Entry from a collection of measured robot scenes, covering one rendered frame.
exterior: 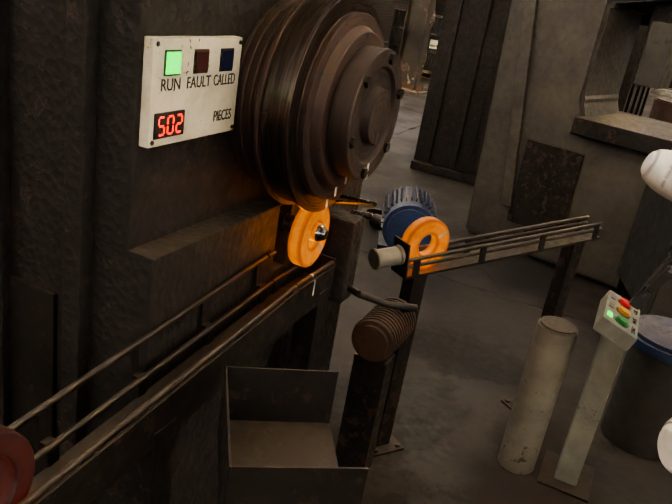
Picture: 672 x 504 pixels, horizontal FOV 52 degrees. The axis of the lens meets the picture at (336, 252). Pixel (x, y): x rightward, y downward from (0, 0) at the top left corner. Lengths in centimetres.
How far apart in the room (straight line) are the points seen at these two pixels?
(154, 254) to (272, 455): 41
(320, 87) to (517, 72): 289
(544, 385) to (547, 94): 226
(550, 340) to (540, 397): 19
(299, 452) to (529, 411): 115
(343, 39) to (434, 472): 140
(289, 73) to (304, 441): 68
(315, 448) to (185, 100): 65
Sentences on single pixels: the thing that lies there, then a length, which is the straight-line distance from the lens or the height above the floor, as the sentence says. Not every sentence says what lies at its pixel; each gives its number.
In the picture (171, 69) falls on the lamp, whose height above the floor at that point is 119.
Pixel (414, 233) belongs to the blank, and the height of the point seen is 75.
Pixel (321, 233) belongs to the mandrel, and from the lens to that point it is 159.
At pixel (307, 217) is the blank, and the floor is 87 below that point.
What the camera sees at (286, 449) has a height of 60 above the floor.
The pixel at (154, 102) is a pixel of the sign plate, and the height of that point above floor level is 114.
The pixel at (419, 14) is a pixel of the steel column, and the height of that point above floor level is 107.
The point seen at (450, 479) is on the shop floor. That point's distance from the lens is 228.
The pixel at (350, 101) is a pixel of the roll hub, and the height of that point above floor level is 116.
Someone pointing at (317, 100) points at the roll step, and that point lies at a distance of 136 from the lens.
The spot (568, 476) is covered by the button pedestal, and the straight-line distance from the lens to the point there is 242.
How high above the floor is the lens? 137
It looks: 21 degrees down
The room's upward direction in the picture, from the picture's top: 10 degrees clockwise
